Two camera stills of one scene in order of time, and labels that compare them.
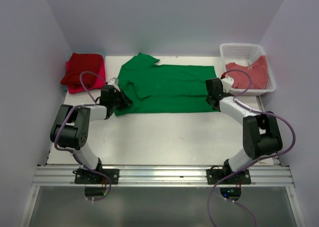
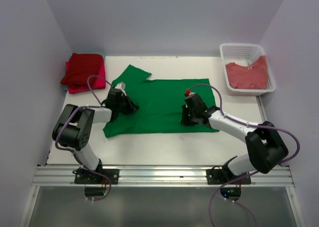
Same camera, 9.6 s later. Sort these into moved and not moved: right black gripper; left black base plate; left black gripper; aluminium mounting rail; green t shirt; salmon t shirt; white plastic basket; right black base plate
Moved: green t shirt; left black gripper; right black gripper
Not moved: salmon t shirt; white plastic basket; left black base plate; aluminium mounting rail; right black base plate
